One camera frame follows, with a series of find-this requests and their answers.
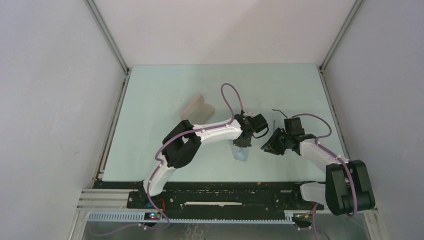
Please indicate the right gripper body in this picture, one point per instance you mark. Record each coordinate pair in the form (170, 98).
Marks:
(288, 136)

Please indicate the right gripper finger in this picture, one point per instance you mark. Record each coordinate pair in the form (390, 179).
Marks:
(275, 140)
(279, 151)

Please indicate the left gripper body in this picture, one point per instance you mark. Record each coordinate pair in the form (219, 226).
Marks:
(241, 142)

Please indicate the light blue cleaning cloth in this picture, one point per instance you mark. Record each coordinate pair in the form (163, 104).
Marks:
(240, 150)

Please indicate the pink glasses case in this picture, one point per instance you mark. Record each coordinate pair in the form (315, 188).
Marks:
(198, 112)

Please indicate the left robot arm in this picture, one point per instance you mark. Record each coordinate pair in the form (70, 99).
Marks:
(181, 145)

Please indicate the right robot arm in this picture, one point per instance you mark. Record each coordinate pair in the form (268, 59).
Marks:
(347, 188)

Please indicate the black sunglasses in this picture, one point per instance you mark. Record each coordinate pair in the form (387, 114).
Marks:
(278, 113)

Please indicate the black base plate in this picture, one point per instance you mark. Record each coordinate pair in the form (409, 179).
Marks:
(230, 200)

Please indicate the blue toothed cable duct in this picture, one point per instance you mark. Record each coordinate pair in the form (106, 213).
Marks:
(139, 217)

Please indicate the aluminium frame rail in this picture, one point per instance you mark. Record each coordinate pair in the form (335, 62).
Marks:
(103, 199)

